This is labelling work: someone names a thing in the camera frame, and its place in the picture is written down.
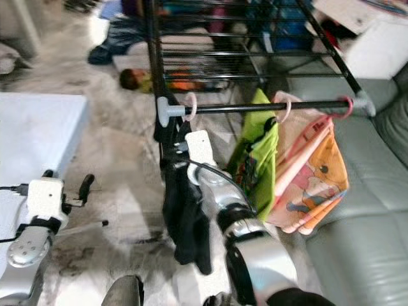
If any black garment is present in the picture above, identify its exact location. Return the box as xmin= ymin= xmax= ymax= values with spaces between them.
xmin=153 ymin=96 xmax=214 ymax=276

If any person in teal shirt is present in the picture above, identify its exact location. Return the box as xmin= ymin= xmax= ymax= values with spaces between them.
xmin=88 ymin=0 xmax=157 ymax=66

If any grey right robot leg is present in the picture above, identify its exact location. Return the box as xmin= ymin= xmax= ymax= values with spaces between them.
xmin=203 ymin=292 xmax=232 ymax=306

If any grey green leather sofa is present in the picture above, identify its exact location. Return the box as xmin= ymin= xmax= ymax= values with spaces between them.
xmin=286 ymin=64 xmax=408 ymax=306

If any grey robot leg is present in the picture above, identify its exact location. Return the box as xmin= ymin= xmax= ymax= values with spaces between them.
xmin=203 ymin=292 xmax=232 ymax=306
xmin=102 ymin=275 xmax=145 ymax=306

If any pale blue plastic table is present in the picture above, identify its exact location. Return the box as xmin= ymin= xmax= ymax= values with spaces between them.
xmin=0 ymin=92 xmax=90 ymax=256

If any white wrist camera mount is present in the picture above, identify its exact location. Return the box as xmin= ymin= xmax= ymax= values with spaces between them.
xmin=185 ymin=130 xmax=217 ymax=168
xmin=27 ymin=177 xmax=65 ymax=221

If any child in orange shirt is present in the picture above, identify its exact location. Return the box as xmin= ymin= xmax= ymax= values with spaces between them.
xmin=119 ymin=68 xmax=198 ymax=94

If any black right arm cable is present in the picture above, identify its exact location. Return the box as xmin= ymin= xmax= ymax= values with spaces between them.
xmin=188 ymin=159 xmax=252 ymax=211

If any grey left robot leg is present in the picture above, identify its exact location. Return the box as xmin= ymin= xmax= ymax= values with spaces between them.
xmin=102 ymin=275 xmax=145 ymax=306

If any red clothes hanger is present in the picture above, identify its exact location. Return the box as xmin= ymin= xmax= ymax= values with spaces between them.
xmin=325 ymin=96 xmax=354 ymax=120

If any pink plastic clothes hanger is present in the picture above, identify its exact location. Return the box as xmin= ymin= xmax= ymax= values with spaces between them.
xmin=272 ymin=91 xmax=293 ymax=124
xmin=182 ymin=92 xmax=198 ymax=122

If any lime green garment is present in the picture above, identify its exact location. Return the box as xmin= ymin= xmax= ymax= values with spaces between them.
xmin=226 ymin=88 xmax=280 ymax=221

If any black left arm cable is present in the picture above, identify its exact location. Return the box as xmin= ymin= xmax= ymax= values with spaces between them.
xmin=0 ymin=183 xmax=33 ymax=244

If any white box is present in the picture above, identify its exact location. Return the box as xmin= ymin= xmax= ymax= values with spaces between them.
xmin=311 ymin=0 xmax=408 ymax=80

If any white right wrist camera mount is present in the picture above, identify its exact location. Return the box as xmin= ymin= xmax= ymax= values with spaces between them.
xmin=185 ymin=130 xmax=217 ymax=168

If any pink patterned garment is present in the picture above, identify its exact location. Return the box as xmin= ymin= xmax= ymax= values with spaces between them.
xmin=265 ymin=91 xmax=351 ymax=235

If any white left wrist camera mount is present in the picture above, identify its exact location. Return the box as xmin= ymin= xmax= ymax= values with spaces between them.
xmin=27 ymin=177 xmax=65 ymax=221

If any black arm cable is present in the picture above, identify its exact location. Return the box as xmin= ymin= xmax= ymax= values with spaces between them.
xmin=0 ymin=183 xmax=33 ymax=244
xmin=188 ymin=159 xmax=252 ymax=211

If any white cabinet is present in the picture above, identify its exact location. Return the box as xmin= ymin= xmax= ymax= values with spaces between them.
xmin=0 ymin=0 xmax=40 ymax=58

